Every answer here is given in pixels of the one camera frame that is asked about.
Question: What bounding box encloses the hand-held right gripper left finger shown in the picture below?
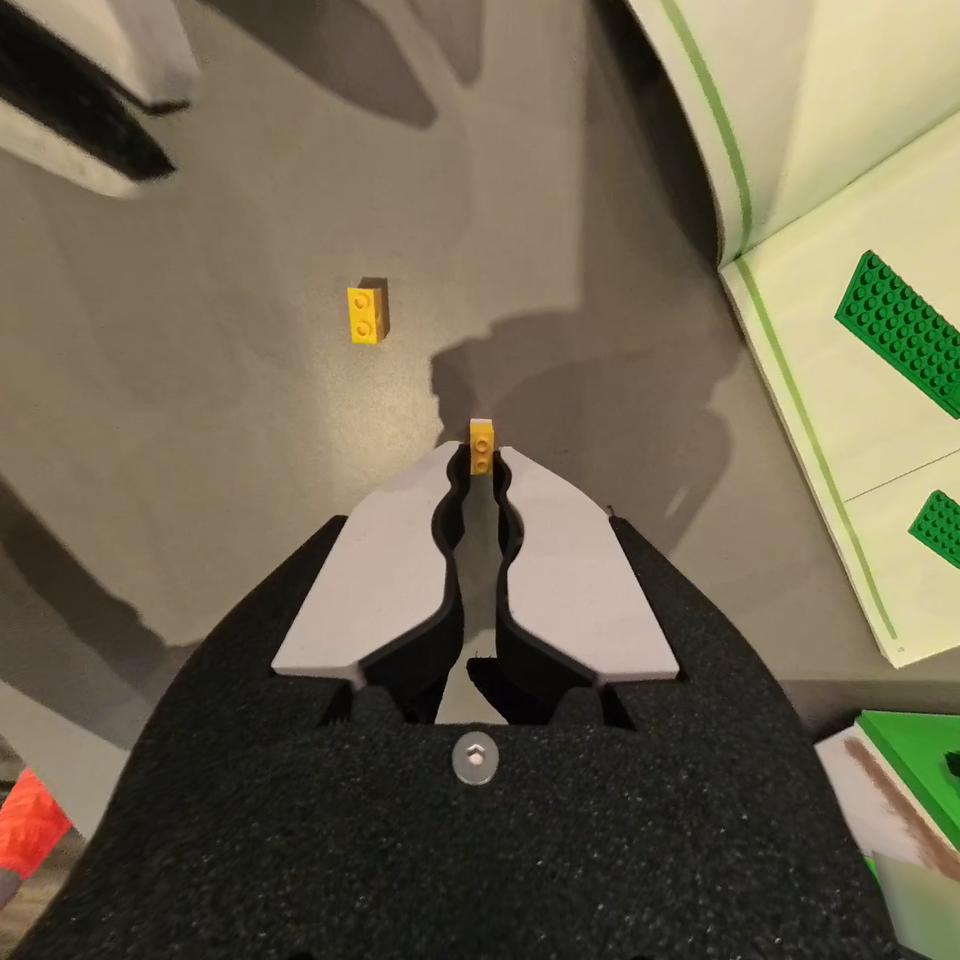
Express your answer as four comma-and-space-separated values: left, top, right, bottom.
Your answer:
270, 441, 466, 726

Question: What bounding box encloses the open building instruction booklet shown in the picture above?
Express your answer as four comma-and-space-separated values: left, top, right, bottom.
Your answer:
626, 0, 960, 669

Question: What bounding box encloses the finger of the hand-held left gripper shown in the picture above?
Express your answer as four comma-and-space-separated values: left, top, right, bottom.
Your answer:
0, 0, 202, 114
0, 11, 180, 201

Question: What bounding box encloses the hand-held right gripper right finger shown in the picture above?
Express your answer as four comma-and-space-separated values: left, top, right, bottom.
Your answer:
468, 446, 681, 726

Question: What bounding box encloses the orange textured object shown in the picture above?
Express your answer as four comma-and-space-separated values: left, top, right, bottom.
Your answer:
0, 765, 74, 883

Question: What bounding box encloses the green toy set box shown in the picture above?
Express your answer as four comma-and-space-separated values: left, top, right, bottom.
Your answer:
813, 708, 960, 960

